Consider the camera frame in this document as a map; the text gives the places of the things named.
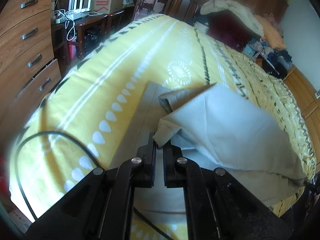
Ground grey pants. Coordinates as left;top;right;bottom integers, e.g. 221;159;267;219
111;82;307;206

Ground wooden bed headboard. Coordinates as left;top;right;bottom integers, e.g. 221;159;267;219
284;64;320;168

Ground wooden chest of drawers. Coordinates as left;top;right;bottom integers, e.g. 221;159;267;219
0;0;62;131

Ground pile of clothes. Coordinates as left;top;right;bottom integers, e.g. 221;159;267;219
200;0;292;79

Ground dark wooden side table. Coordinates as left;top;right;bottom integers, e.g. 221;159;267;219
51;9;126;63

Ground dark red chair cover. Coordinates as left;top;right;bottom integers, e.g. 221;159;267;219
208;10;255;52

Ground white wifi router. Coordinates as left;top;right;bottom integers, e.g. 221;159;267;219
66;0;91;21

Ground black cable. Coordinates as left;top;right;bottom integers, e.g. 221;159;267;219
14;130;173;240

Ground white cable bundle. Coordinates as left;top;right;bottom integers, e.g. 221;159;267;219
51;9;77;41

